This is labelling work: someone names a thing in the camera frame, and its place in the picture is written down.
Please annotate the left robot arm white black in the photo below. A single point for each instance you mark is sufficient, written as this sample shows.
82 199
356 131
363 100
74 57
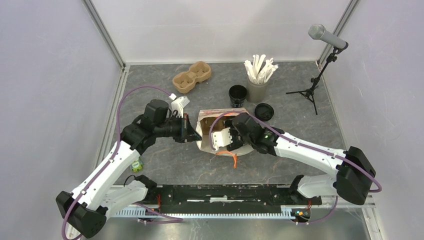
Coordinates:
90 205

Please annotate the small green toy box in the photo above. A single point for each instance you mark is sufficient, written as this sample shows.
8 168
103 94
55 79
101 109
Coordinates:
137 166

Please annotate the white wrapped straws bundle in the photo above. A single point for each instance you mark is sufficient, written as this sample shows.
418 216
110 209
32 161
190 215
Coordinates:
260 69

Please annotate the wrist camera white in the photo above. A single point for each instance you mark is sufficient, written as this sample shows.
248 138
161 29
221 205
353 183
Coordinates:
220 139
177 105

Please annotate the black coffee cup white lettering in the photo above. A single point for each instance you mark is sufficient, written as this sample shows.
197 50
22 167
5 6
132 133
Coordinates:
237 95

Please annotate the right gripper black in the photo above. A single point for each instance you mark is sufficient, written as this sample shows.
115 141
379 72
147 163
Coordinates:
236 144

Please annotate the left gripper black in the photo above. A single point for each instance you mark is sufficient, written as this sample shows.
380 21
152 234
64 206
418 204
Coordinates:
187 132

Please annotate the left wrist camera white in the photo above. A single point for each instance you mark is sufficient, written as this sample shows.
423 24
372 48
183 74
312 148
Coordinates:
177 105

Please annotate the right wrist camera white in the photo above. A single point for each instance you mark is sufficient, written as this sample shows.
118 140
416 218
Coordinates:
220 139

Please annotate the brown paper bag orange handles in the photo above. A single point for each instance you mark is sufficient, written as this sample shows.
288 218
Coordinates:
210 120

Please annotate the grey straw holder cup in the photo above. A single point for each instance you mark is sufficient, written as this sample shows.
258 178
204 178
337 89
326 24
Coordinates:
256 93

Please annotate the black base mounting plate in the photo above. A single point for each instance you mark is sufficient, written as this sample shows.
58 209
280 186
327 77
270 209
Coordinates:
225 198

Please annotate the white toothed cable rail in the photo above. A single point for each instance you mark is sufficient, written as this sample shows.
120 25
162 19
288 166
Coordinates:
284 213

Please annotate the grey microphone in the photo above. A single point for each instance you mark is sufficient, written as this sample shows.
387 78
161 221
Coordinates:
319 32

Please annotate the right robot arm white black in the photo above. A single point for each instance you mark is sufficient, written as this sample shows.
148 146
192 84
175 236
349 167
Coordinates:
347 173

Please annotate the black microphone tripod stand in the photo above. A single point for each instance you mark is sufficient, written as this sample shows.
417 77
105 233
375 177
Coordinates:
309 92

